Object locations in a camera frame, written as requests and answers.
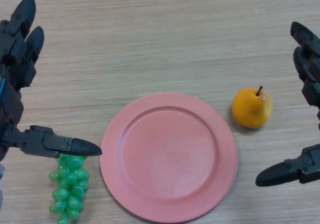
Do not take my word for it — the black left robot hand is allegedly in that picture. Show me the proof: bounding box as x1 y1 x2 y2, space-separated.
0 0 103 162

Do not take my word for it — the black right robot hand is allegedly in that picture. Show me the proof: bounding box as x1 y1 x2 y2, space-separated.
254 21 320 187

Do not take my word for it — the pink round plate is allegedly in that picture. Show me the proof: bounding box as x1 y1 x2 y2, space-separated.
99 91 238 223

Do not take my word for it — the green grape bunch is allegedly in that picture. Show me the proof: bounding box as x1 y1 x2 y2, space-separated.
48 154 90 224

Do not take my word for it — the yellow pear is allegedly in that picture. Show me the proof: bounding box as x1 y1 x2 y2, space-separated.
231 85 274 129

